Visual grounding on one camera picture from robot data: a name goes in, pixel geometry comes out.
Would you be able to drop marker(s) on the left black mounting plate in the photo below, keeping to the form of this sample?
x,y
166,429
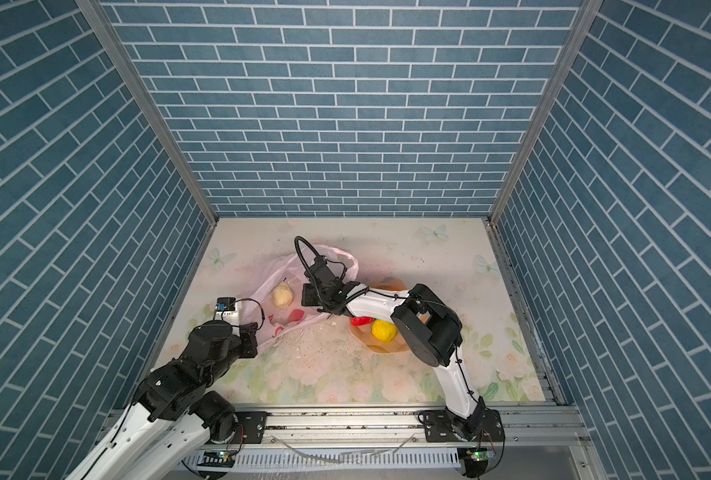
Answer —
x,y
248,428

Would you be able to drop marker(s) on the black mounting plate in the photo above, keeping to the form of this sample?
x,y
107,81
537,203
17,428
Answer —
x,y
442,426
248,428

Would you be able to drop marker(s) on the red fake bell pepper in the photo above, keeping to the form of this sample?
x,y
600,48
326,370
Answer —
x,y
361,321

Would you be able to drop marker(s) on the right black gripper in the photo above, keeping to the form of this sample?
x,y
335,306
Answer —
x,y
308,290

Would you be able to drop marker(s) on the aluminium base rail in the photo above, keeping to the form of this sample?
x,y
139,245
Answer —
x,y
558,429

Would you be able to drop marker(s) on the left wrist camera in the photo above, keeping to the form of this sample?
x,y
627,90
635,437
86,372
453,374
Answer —
x,y
226,310

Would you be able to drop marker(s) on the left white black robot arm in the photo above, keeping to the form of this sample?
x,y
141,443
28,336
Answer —
x,y
136,448

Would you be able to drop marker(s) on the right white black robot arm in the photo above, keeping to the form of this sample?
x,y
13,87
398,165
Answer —
x,y
431,329

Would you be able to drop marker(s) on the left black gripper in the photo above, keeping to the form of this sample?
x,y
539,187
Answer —
x,y
250,338

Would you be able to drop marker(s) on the cream fake pear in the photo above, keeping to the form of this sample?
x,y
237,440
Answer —
x,y
282,295

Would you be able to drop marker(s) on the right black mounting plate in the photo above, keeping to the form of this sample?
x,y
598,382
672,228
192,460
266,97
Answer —
x,y
442,426

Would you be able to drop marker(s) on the pink plastic bag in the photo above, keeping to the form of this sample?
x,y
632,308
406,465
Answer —
x,y
257,306

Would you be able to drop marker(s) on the yellow fake lemon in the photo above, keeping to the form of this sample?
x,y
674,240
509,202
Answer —
x,y
383,331

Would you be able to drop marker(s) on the white ventilation grille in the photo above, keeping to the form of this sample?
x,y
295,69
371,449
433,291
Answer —
x,y
285,460

